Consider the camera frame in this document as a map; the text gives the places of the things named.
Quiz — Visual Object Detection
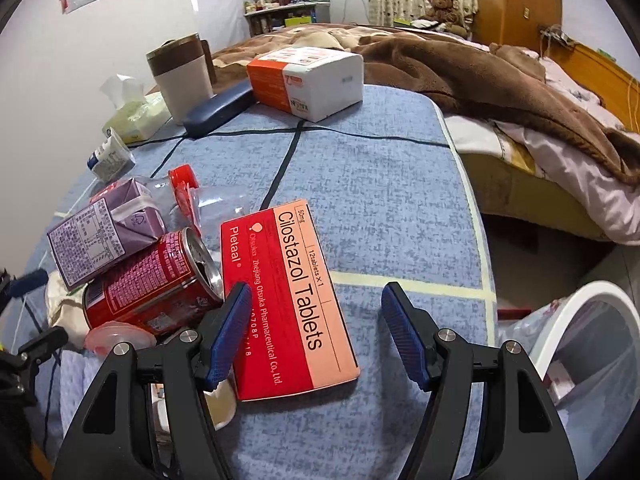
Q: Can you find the brown teddy bear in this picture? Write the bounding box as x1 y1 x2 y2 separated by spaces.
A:
422 0 467 27

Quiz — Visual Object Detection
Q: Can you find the clear plastic bin liner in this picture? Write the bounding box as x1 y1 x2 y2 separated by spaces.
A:
497 297 640 441

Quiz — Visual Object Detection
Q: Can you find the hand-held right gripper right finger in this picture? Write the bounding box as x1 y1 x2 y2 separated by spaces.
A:
381 281 579 480

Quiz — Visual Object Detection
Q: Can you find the pink plastic lid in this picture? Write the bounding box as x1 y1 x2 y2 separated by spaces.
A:
84 322 157 358

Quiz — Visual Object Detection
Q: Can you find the bed mattress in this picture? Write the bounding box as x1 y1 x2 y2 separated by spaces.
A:
447 115 616 241

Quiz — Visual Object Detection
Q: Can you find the tan patterned blanket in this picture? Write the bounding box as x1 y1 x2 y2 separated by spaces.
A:
212 25 401 68

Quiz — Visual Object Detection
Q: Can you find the shelf with bottles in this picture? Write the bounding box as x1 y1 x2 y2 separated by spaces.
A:
244 0 331 36

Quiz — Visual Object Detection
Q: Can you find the small white plastic bottle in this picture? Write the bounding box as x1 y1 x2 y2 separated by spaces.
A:
87 127 137 183

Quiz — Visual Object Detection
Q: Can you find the brown and white tumbler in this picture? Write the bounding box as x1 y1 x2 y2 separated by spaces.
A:
146 33 216 126

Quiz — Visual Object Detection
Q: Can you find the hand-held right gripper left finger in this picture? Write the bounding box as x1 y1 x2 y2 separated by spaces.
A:
52 281 253 480

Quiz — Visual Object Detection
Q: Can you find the white trash bin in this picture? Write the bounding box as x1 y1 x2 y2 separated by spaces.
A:
495 280 640 463

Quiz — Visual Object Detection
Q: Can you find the brown fleece blanket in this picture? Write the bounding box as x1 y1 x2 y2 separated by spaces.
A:
212 25 640 186

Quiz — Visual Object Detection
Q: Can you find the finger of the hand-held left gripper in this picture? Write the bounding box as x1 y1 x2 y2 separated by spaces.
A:
17 326 69 362
0 268 49 306

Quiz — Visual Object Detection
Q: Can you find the white orange tissue box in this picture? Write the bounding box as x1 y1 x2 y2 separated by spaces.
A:
246 46 365 124

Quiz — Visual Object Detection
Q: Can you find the dark blue glasses case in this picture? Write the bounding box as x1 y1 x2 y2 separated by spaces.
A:
181 79 256 139

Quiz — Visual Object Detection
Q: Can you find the pale pink quilt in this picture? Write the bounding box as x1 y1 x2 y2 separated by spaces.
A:
445 55 640 246

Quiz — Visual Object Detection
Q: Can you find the pale green tissue pack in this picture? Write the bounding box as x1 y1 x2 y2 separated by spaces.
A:
100 74 173 145

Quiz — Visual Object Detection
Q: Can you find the wooden wardrobe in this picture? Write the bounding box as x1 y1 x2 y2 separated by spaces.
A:
472 0 563 53

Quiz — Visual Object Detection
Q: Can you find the blue checked tablecloth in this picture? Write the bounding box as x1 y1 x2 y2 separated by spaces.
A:
20 85 501 480

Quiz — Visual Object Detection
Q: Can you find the red pink medicine box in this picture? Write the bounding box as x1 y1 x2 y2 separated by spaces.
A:
220 199 362 402

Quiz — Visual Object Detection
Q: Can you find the red drink can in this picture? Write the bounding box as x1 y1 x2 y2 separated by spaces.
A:
81 226 226 342

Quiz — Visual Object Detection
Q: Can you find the purple drink carton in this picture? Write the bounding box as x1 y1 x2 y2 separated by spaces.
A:
46 177 167 292

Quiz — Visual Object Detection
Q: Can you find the wooden headboard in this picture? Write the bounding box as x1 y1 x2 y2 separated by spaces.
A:
550 42 640 133

